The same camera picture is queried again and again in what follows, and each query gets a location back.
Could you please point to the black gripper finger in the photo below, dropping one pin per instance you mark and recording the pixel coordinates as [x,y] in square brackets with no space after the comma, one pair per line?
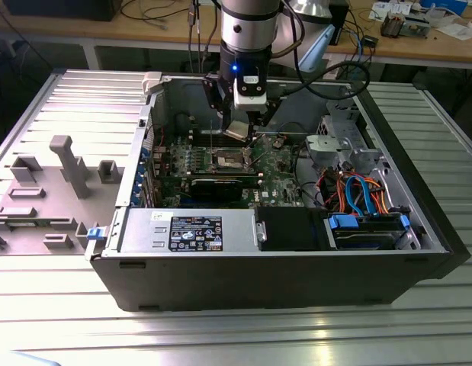
[214,91]
[260,118]

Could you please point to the silver CPU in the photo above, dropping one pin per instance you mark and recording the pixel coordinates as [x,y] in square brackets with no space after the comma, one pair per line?
[237,130]

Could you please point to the metal locking lever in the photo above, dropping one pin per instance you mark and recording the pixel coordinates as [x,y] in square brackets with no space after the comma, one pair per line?
[212,141]

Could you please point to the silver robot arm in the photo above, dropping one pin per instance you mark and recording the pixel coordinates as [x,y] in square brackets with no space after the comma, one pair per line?
[249,23]

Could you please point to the CPU socket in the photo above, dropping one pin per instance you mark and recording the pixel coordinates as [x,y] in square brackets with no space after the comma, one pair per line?
[228,159]

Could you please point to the silver coin cell battery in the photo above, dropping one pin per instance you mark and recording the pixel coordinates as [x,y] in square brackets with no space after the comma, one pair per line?
[277,143]

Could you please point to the green motherboard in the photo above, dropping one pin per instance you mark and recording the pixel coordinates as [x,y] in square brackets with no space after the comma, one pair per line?
[277,179]

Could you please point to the metal disk bay cage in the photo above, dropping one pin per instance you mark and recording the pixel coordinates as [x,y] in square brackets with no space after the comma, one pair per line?
[327,144]

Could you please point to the black graphics card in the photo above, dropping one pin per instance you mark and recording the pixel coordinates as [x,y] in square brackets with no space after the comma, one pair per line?
[216,188]

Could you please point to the black drive bay box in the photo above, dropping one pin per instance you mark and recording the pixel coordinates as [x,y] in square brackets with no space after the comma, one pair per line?
[289,228]

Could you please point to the black tower box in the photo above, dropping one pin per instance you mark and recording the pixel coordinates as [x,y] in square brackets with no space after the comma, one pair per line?
[340,23]

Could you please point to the wooden workbench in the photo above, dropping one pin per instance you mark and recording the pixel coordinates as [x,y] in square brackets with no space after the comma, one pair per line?
[106,32]

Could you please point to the hard disk in blue carrier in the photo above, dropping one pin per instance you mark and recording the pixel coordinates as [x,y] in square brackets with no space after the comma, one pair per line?
[342,222]

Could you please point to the small black adapter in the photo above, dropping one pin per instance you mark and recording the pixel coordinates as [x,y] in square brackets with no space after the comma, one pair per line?
[371,40]

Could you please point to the grey power supply unit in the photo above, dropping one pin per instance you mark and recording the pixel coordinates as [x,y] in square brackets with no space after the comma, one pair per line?
[144,228]

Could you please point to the device with copper coil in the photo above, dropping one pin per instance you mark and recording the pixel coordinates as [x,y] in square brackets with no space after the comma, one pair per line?
[392,26]

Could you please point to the white printed papers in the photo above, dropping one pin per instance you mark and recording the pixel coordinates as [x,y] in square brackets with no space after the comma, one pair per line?
[380,9]

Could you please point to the black PC case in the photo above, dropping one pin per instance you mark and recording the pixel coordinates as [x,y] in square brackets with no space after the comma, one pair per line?
[258,282]

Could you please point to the blue case latch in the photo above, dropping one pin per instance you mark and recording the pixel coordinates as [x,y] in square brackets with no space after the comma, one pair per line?
[95,233]

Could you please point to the grey parts rack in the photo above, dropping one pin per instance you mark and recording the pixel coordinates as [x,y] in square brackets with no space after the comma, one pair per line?
[49,198]

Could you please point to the blue box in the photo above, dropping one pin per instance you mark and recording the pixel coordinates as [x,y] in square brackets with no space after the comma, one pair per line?
[445,5]

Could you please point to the white paper sheets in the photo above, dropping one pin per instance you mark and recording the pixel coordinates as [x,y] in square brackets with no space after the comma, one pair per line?
[460,32]

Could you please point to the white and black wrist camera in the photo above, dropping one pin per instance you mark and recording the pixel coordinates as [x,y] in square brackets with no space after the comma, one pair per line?
[250,100]

